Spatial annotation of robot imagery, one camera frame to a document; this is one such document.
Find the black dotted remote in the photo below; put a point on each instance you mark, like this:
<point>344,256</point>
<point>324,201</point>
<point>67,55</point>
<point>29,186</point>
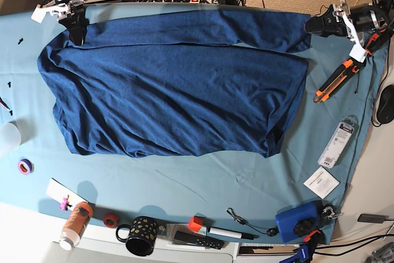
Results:
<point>203,241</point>

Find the purple tape roll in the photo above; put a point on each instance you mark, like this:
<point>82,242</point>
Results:
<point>25,166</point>

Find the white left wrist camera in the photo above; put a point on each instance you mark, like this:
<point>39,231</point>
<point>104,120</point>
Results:
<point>358,53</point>

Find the orange cube block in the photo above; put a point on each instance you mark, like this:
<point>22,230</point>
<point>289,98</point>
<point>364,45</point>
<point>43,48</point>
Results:
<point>196,224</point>

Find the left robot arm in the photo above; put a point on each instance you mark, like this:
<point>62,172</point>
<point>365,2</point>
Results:
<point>375,16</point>

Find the blue clamp bottom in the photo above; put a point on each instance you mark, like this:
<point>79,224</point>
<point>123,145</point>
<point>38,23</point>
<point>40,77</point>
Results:
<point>306,250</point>

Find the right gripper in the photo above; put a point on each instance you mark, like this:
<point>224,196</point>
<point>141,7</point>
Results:
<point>76,24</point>

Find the white paper leaflet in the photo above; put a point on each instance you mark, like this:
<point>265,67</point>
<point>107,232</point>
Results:
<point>321,183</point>

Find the orange black utility knife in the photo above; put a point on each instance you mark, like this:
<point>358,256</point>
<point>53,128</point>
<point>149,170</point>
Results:
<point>340,76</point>

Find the clear plastic blister pack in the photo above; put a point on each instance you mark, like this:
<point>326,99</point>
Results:
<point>338,142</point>

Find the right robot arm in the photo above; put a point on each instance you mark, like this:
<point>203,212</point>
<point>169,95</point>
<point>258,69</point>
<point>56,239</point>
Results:
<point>69,13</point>

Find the orange black clamp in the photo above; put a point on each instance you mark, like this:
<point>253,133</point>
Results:
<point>377,40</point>

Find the translucent plastic cup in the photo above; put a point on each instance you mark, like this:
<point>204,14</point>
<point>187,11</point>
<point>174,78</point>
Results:
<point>10,138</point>

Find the black computer mouse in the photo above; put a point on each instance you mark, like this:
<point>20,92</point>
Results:
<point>385,111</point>

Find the black adapter right edge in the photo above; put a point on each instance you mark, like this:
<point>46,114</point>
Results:
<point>372,218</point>

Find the black marker pen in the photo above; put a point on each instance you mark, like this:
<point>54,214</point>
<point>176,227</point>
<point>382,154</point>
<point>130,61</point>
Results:
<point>231,234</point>

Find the blue box with knob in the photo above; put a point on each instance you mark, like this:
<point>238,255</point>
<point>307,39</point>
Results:
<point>300,221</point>

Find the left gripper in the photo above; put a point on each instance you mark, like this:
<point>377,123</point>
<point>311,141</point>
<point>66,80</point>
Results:
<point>364,18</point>

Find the orange bottle white cap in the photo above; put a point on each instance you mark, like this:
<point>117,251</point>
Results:
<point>75,226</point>

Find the teal table cloth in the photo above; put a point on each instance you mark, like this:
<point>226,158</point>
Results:
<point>176,188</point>

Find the pink clip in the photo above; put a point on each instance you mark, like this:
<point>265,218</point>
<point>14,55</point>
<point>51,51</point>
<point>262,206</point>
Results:
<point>65,204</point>

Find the orange tape roll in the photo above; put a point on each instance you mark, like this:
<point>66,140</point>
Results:
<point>111,221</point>

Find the black yellow-dotted mug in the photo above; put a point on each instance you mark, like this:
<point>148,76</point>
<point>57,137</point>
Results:
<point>142,235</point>

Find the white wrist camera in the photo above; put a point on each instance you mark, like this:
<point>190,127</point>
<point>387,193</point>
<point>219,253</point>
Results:
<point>39,14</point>
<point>358,53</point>

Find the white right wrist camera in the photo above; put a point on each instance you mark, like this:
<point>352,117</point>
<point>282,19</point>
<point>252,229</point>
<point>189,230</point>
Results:
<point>39,14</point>

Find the blue t-shirt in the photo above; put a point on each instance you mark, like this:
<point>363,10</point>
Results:
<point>182,84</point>

